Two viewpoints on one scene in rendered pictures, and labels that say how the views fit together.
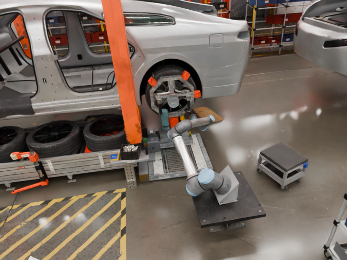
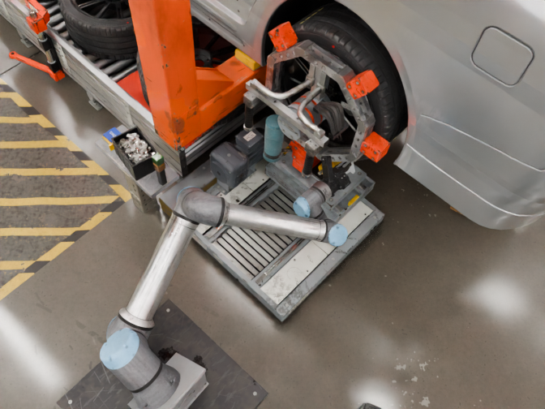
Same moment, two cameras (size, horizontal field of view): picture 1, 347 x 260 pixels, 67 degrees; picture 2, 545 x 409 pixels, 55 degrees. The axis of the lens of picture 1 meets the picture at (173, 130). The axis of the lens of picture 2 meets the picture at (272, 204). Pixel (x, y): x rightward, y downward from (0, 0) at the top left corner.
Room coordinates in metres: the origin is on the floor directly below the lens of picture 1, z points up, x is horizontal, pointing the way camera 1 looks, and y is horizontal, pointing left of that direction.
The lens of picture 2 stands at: (1.76, -0.97, 2.53)
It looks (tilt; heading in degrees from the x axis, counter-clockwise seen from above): 58 degrees down; 43
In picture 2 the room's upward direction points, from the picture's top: 7 degrees clockwise
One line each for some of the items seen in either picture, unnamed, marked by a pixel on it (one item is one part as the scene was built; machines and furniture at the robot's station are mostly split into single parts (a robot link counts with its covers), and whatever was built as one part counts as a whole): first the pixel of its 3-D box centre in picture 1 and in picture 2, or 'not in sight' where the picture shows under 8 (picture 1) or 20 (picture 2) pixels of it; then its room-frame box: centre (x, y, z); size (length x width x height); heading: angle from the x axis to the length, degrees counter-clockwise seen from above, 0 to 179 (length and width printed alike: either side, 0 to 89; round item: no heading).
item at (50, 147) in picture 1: (56, 139); (119, 7); (2.92, 1.56, 0.39); 0.66 x 0.66 x 0.24
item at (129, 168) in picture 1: (130, 173); (139, 182); (2.35, 0.54, 0.21); 0.10 x 0.10 x 0.42; 5
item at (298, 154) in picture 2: (173, 120); (311, 152); (3.02, -0.01, 0.48); 0.16 x 0.12 x 0.17; 5
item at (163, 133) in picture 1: (173, 126); (323, 157); (3.16, 0.00, 0.32); 0.40 x 0.30 x 0.28; 95
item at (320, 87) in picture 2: (180, 86); (320, 104); (2.87, -0.12, 1.03); 0.19 x 0.18 x 0.11; 5
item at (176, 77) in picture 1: (172, 97); (315, 105); (2.99, -0.01, 0.85); 0.54 x 0.07 x 0.54; 95
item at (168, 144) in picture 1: (173, 137); (319, 177); (3.16, 0.00, 0.13); 0.50 x 0.36 x 0.10; 95
